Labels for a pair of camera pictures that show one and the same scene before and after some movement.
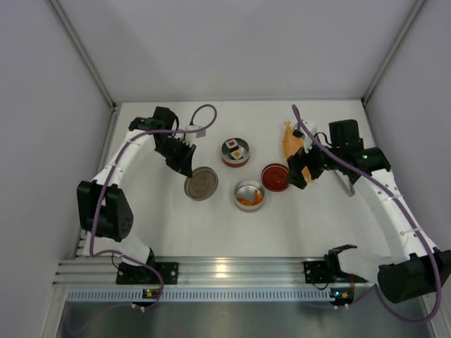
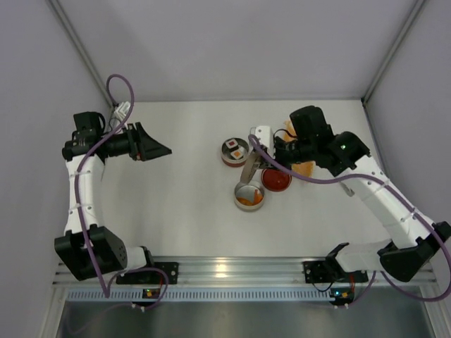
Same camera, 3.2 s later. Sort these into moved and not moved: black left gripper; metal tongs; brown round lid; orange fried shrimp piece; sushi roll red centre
Moved: brown round lid; black left gripper
Not moved: sushi roll red centre; orange fried shrimp piece; metal tongs
